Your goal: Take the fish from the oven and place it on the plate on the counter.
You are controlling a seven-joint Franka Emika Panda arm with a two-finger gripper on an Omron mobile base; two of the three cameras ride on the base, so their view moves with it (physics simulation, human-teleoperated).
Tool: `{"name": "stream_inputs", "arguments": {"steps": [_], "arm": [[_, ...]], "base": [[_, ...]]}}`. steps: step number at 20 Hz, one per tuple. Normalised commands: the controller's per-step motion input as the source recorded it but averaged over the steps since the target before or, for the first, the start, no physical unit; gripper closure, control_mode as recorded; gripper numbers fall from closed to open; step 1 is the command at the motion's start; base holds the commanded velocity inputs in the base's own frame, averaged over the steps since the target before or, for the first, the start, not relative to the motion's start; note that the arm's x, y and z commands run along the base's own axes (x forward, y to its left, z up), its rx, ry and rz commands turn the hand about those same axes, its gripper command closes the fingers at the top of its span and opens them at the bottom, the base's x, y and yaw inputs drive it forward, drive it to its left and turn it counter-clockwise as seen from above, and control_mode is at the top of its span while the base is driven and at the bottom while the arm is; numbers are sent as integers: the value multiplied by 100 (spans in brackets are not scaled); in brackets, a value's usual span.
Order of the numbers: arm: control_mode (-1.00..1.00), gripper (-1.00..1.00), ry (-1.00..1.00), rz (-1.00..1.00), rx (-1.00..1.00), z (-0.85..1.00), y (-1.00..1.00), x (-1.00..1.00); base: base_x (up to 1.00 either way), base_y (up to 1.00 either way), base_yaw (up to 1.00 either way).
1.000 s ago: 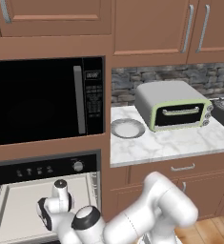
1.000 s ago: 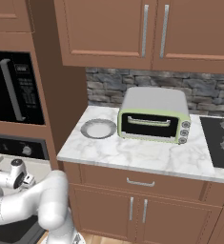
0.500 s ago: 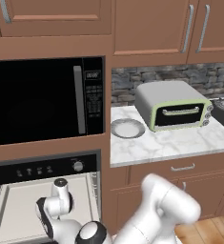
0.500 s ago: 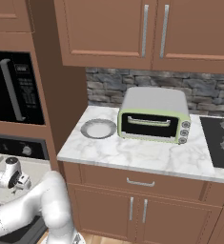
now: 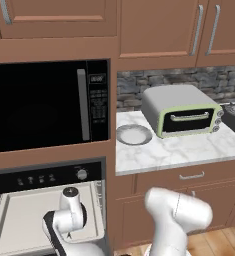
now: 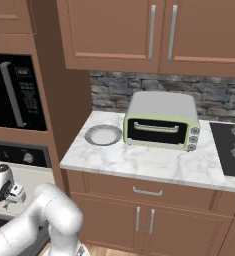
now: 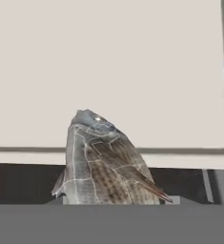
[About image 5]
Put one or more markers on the brown wall cupboard door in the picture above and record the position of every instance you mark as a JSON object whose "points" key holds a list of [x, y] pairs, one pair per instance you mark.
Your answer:
{"points": [[59, 16], [155, 26], [232, 26]]}

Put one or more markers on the black toaster oven door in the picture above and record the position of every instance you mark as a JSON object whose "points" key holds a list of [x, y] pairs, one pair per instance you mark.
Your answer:
{"points": [[189, 125]]}

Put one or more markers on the brown drawer front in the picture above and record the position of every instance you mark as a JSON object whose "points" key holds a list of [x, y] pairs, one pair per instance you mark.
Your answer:
{"points": [[222, 173]]}

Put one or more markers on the black hob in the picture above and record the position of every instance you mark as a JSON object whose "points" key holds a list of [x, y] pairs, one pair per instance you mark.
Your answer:
{"points": [[234, 120]]}

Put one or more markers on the black built-in microwave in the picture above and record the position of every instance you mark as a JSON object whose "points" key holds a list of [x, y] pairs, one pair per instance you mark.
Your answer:
{"points": [[35, 106]]}

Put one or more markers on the black built-in oven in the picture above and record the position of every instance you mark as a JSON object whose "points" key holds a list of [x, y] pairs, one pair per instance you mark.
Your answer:
{"points": [[45, 176]]}

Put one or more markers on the grey toaster oven knob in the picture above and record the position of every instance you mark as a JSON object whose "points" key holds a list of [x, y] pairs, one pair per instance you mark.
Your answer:
{"points": [[220, 113], [216, 129], [218, 121]]}

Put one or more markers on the grey round plate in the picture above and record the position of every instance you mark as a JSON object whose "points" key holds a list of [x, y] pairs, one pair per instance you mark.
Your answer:
{"points": [[134, 135]]}

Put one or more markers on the brown base cupboard door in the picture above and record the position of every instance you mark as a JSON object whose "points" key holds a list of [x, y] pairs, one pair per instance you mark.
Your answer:
{"points": [[132, 220], [225, 200]]}

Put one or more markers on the silver oven knob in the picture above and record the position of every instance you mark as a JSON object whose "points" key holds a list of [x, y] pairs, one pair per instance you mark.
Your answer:
{"points": [[82, 174]]}

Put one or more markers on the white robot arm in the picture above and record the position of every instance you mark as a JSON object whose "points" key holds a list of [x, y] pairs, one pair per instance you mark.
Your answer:
{"points": [[175, 213]]}

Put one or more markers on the pale oven tray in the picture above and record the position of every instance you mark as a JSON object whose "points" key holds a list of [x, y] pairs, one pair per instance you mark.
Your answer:
{"points": [[25, 220]]}

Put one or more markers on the grey and green toaster oven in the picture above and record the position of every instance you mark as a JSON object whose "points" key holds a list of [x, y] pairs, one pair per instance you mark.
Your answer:
{"points": [[175, 98]]}

